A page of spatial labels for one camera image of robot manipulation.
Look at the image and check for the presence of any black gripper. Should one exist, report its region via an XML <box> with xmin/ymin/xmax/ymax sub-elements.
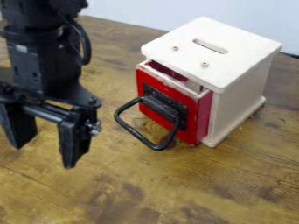
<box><xmin>0</xmin><ymin>40</ymin><xmax>100</xmax><ymax>149</ymax></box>

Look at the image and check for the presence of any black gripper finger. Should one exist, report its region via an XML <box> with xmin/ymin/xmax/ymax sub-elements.
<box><xmin>58</xmin><ymin>121</ymin><xmax>91</xmax><ymax>169</ymax></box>

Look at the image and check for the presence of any black metal drawer handle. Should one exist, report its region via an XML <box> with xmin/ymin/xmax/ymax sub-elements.
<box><xmin>114</xmin><ymin>94</ymin><xmax>187</xmax><ymax>151</ymax></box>

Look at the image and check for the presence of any red drawer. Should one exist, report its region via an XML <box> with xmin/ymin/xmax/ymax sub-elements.
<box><xmin>135</xmin><ymin>60</ymin><xmax>213</xmax><ymax>144</ymax></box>

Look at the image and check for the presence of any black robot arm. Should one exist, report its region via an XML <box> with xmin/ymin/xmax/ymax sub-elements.
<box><xmin>0</xmin><ymin>0</ymin><xmax>102</xmax><ymax>168</ymax></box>

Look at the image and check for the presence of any right screw on box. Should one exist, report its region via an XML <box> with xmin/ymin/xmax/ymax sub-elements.
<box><xmin>201</xmin><ymin>61</ymin><xmax>210</xmax><ymax>67</ymax></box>

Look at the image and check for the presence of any white wooden box cabinet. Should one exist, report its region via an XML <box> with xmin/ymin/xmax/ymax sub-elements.
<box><xmin>142</xmin><ymin>17</ymin><xmax>282</xmax><ymax>147</ymax></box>

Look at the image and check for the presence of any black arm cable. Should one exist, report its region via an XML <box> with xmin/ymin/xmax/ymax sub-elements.
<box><xmin>66</xmin><ymin>21</ymin><xmax>94</xmax><ymax>67</ymax></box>

